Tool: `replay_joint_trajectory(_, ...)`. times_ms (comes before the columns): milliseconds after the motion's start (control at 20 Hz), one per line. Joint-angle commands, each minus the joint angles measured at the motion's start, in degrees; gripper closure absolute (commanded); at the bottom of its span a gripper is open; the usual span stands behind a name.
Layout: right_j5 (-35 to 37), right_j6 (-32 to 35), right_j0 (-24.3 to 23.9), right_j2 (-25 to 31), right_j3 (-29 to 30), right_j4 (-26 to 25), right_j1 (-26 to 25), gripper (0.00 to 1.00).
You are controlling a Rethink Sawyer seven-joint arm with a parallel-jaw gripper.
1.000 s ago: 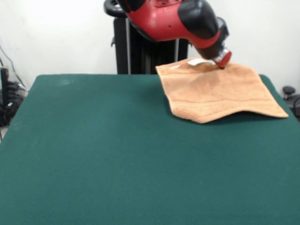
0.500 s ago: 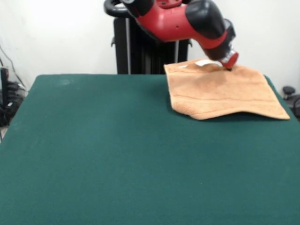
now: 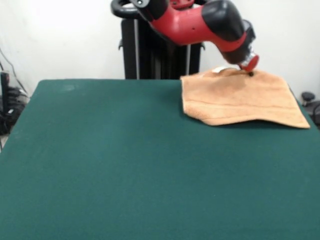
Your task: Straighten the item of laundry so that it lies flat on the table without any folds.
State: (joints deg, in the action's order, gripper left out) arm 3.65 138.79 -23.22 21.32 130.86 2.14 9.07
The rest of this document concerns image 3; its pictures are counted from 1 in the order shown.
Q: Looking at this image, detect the black power strip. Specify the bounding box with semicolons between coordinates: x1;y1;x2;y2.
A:
0;71;11;113

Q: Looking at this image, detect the tan terry cloth towel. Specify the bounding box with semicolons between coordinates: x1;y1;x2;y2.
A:
180;66;311;130

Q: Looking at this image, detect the thin grey wall cable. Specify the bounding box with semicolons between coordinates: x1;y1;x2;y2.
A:
0;47;27;95

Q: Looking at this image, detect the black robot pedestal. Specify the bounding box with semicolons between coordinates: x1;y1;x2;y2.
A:
111;0;208;80

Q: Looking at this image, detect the black cable bundle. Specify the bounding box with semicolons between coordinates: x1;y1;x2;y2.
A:
0;86;30;136

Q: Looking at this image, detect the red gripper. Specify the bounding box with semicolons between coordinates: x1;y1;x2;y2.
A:
238;54;260;77

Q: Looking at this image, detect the dark green table cloth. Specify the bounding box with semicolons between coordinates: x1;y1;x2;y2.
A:
0;79;320;240

